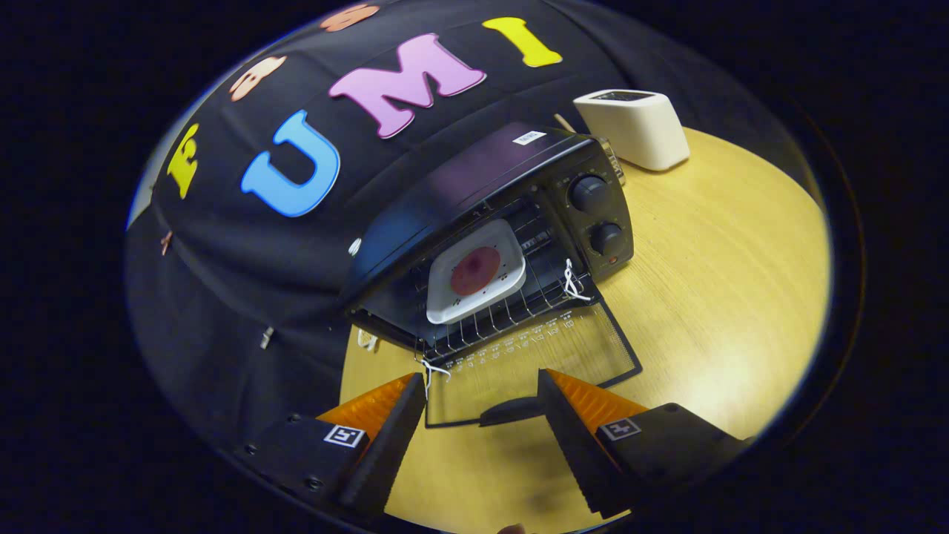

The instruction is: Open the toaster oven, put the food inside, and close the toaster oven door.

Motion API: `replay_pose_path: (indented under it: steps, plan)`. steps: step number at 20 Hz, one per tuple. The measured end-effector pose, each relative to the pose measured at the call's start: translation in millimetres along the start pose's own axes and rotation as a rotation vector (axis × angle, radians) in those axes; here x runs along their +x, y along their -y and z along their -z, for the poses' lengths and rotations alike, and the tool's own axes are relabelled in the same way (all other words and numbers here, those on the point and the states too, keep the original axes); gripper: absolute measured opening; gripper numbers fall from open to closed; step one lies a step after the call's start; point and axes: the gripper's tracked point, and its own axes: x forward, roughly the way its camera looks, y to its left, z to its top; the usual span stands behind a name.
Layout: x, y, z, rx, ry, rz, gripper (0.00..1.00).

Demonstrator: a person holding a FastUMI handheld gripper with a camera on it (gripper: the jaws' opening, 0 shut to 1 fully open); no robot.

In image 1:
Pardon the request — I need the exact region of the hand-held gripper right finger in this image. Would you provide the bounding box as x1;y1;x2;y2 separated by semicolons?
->
537;368;748;520

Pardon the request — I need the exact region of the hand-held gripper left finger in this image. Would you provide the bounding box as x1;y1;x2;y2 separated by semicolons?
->
236;372;429;518

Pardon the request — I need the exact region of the white square plate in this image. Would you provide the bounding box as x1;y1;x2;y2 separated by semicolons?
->
426;220;527;325

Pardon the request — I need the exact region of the pink ham slice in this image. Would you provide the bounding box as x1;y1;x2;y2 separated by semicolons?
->
450;246;502;297

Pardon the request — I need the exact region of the black toaster oven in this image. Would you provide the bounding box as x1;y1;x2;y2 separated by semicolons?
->
343;122;643;429

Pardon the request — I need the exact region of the white bread toaster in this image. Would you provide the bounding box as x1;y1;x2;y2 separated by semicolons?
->
573;89;691;172

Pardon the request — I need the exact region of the black backdrop cloth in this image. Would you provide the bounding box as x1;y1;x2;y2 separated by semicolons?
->
125;0;816;461

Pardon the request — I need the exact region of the wire mesh utensil basket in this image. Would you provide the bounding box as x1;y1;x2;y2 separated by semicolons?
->
599;136;628;186

